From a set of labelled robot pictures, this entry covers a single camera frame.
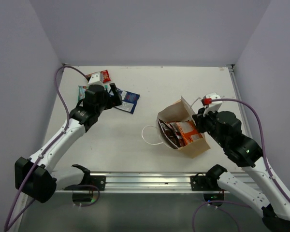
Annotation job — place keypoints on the red Doritos chip bag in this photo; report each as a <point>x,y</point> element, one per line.
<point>169,128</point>

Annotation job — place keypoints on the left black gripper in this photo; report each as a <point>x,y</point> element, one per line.
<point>113,101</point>

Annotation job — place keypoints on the orange snack packet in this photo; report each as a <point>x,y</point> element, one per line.
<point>186,132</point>

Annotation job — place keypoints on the aluminium front rail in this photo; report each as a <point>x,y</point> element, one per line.
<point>147,181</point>

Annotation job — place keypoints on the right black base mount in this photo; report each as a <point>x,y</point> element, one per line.
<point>208,186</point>

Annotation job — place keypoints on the blue snack bag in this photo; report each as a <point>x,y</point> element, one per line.
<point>129,101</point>

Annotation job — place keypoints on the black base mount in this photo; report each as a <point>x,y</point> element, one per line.
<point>208,186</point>
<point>80,178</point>

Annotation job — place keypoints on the brown paper bag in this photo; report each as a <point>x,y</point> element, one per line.
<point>179,111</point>

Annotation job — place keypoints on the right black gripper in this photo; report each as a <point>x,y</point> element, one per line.
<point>199,118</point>

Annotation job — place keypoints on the small red snack packet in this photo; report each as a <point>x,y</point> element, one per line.
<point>106,75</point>

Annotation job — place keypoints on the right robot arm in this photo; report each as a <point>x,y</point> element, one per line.
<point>270,202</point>

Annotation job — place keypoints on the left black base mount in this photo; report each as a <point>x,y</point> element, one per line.
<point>80,178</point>

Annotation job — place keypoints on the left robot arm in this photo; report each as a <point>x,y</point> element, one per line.
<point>44,161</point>

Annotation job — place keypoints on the brown chip bag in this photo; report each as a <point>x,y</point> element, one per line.
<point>174,141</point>

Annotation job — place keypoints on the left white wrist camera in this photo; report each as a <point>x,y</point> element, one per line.
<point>95,79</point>

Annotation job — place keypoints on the teal Fox's candy bag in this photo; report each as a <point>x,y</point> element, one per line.
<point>81,93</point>

